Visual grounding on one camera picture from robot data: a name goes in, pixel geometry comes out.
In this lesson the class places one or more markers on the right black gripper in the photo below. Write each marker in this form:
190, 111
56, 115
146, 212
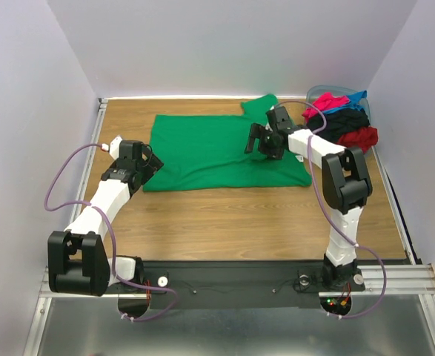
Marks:
256, 134

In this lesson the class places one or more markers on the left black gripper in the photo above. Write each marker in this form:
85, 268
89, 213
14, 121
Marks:
152, 164

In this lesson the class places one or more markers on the green t shirt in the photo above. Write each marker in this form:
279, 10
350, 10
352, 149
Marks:
200, 152

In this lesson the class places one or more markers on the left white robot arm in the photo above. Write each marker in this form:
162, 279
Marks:
77, 261

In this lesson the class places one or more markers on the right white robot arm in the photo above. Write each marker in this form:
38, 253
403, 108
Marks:
346, 185

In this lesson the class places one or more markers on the pink t shirt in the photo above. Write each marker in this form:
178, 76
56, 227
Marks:
326, 103

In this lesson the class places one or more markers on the black t shirt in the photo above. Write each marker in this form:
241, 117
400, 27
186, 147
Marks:
338, 123

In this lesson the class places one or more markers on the blue t shirt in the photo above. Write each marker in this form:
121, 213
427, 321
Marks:
358, 101

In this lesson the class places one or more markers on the red t shirt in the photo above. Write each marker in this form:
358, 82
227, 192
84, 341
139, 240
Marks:
364, 138

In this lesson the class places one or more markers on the grey plastic laundry basket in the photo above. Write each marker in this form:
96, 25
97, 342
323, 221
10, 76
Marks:
315, 92

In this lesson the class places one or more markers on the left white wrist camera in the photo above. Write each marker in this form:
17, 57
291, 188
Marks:
113, 147

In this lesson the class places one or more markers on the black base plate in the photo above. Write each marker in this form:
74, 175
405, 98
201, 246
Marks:
241, 284

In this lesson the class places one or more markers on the aluminium frame rail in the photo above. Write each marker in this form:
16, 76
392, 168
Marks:
392, 279

